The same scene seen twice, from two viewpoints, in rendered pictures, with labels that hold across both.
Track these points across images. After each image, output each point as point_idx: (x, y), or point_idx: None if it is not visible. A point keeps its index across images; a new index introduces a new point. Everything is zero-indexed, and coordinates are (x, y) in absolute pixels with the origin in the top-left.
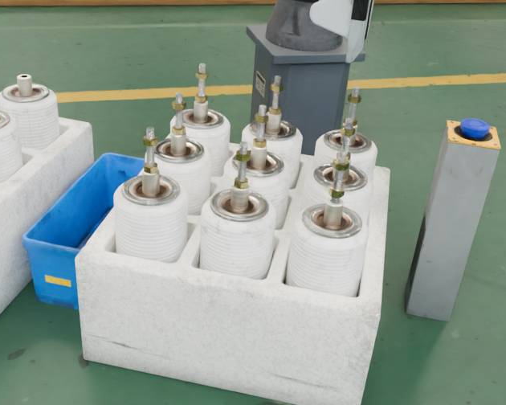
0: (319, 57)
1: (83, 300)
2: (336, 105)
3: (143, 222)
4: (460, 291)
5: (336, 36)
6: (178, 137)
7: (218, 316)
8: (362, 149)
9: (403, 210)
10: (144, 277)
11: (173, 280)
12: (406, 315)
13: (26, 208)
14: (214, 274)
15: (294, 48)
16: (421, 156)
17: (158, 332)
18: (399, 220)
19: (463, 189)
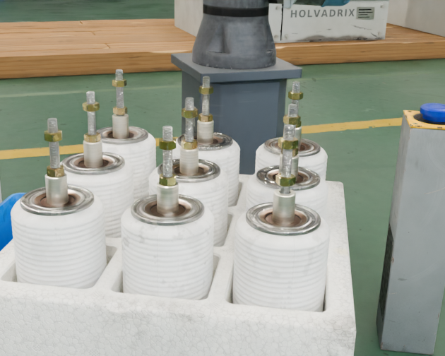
0: (251, 74)
1: None
2: (275, 129)
3: (47, 237)
4: (440, 321)
5: (269, 53)
6: (92, 145)
7: (149, 352)
8: (310, 152)
9: (360, 242)
10: (51, 308)
11: (87, 309)
12: (381, 351)
13: None
14: (140, 297)
15: (224, 67)
16: (371, 190)
17: None
18: (357, 252)
19: (434, 184)
